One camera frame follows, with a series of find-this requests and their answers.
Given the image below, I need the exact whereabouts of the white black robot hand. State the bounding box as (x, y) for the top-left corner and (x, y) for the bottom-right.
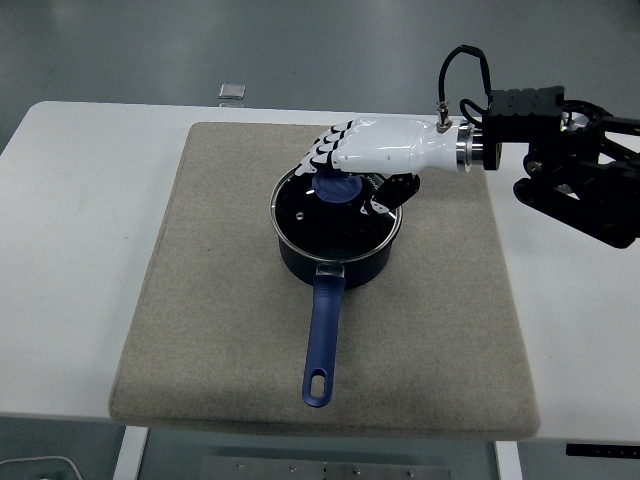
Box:
(294, 117), (464, 219)

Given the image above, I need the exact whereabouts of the glass pot lid blue knob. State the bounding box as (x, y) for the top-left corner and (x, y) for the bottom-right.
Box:
(269, 167), (404, 264)

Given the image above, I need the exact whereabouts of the beige fabric mat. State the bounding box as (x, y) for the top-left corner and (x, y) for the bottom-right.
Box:
(108, 121), (542, 442)

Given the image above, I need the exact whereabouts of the grey metal plate with screws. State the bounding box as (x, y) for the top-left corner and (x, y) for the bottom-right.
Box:
(201, 454), (454, 480)

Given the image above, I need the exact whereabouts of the white table leg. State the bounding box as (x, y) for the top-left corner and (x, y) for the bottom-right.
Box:
(494, 440), (524, 480)
(112, 425), (150, 480)

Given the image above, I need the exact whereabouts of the black table control panel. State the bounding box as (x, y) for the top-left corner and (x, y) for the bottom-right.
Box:
(565, 443), (640, 457)

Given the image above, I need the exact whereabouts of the black pot blue handle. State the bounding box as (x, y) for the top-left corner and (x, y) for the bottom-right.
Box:
(276, 234), (396, 409)

